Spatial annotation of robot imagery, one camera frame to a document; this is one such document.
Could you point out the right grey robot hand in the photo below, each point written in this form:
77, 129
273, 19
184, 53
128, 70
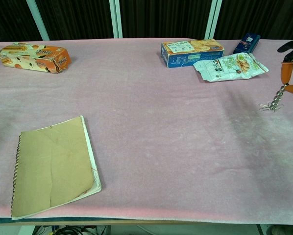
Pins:
287, 72

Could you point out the magnetic bar with clips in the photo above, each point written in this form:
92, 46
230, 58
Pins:
278, 95

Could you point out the dark blue slim box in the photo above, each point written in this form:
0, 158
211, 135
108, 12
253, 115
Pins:
247, 42

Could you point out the white green snack bag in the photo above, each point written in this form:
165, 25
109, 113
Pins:
229, 67

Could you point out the blue cracker box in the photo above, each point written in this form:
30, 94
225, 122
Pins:
190, 52

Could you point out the pink table cloth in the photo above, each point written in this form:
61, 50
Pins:
141, 110

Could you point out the brown spiral notebook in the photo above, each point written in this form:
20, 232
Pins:
53, 166

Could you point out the orange biscuit box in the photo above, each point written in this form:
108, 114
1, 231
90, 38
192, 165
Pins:
33, 57

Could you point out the white partition post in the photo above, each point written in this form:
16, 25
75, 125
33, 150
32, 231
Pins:
38, 19
115, 19
213, 19

